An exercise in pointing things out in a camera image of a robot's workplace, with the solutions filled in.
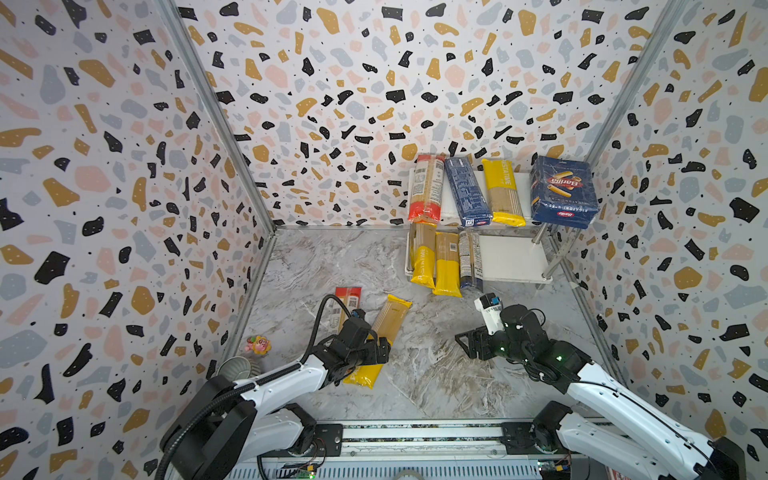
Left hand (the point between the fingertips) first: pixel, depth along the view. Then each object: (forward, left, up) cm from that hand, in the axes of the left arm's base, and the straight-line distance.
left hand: (381, 344), depth 86 cm
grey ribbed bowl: (-5, +41, -3) cm, 41 cm away
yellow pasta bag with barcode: (+7, -2, -3) cm, 8 cm away
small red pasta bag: (+18, +10, -3) cm, 21 cm away
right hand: (-2, -21, +12) cm, 24 cm away
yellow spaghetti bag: (+26, -22, +3) cm, 34 cm away
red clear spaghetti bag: (+30, -13, +32) cm, 46 cm away
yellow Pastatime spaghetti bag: (+25, -33, +32) cm, 53 cm away
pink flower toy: (+1, +36, -2) cm, 36 cm away
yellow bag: (+38, -14, +5) cm, 41 cm away
